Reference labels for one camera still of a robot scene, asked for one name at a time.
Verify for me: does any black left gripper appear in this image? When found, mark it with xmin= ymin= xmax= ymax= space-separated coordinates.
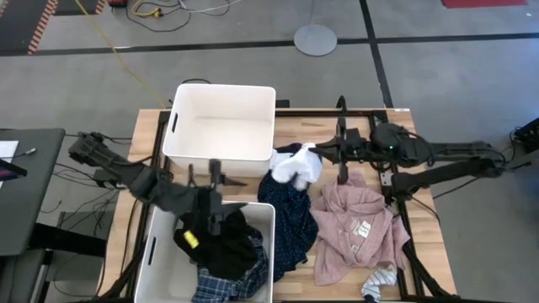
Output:
xmin=174 ymin=158 xmax=248 ymax=249

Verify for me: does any white garment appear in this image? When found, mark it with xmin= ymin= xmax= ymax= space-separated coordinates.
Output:
xmin=269 ymin=141 xmax=324 ymax=191

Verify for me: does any round grey floor plate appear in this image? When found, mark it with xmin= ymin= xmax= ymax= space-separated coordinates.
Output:
xmin=293 ymin=24 xmax=339 ymax=57

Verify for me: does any black desk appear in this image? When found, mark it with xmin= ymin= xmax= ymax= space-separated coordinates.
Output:
xmin=0 ymin=128 xmax=67 ymax=258

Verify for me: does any black metal table frame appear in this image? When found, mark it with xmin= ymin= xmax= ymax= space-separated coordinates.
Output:
xmin=99 ymin=95 xmax=462 ymax=303

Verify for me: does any pink knit garment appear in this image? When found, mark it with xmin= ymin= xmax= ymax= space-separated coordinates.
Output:
xmin=310 ymin=170 xmax=412 ymax=287

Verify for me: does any coiled yellow cable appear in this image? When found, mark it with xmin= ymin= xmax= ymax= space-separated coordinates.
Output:
xmin=131 ymin=0 xmax=164 ymax=19

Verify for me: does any red floor mat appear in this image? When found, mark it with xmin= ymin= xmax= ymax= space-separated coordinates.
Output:
xmin=440 ymin=0 xmax=528 ymax=8

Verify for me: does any white woven plastic bin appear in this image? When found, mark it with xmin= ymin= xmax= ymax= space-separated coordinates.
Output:
xmin=162 ymin=82 xmax=277 ymax=178
xmin=133 ymin=200 xmax=277 ymax=303

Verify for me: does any black garment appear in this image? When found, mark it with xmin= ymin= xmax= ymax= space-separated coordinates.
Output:
xmin=173 ymin=208 xmax=259 ymax=281

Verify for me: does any navy dotted garment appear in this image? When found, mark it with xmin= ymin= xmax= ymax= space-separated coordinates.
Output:
xmin=256 ymin=141 xmax=320 ymax=284

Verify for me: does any black tablet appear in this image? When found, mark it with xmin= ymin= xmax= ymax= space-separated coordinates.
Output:
xmin=0 ymin=157 xmax=29 ymax=181

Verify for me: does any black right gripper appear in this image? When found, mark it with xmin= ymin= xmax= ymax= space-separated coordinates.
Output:
xmin=309 ymin=118 xmax=374 ymax=185

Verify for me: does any black mat orange striped edge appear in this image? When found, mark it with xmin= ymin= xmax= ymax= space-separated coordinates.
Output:
xmin=54 ymin=0 xmax=106 ymax=17
xmin=0 ymin=0 xmax=60 ymax=56

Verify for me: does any white paper sheet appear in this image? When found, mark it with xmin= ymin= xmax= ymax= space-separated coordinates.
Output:
xmin=0 ymin=140 xmax=20 ymax=189

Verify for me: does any blue plaid shirt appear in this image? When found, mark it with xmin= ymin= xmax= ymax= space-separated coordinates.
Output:
xmin=194 ymin=226 xmax=270 ymax=303

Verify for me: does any black equipment with cables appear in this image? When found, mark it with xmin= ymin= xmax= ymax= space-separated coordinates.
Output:
xmin=509 ymin=117 xmax=539 ymax=155

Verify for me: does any white striped cloth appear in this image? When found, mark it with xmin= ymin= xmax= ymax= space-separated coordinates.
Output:
xmin=360 ymin=264 xmax=399 ymax=303

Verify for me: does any long yellow floor cable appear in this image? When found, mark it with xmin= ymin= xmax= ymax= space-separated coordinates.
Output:
xmin=74 ymin=0 xmax=168 ymax=109

